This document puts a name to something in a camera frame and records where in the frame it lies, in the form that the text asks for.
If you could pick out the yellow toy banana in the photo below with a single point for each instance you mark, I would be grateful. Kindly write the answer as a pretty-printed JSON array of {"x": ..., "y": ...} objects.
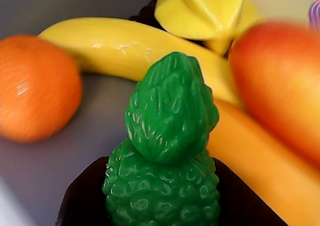
[{"x": 112, "y": 50}]

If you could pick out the green toy pineapple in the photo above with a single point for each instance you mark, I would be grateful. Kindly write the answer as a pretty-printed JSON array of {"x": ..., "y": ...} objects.
[{"x": 162, "y": 186}]

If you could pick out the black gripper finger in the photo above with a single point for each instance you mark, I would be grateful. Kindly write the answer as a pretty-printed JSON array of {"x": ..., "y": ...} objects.
[
  {"x": 242, "y": 203},
  {"x": 82, "y": 201}
]

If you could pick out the red orange toy mango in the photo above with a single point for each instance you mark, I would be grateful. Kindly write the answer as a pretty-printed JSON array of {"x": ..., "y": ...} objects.
[{"x": 280, "y": 85}]

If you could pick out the orange-yellow toy banana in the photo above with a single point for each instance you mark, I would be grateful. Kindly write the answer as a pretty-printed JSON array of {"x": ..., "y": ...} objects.
[{"x": 250, "y": 161}]

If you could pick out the orange toy fruit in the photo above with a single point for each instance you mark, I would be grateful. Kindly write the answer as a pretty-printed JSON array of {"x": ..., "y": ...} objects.
[{"x": 37, "y": 90}]

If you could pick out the yellow toy star fruit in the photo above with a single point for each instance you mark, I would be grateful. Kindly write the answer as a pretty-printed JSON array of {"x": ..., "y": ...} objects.
[{"x": 200, "y": 10}]

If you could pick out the purple striped toy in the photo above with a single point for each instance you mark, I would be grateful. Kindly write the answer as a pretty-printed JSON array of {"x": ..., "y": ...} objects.
[{"x": 315, "y": 13}]

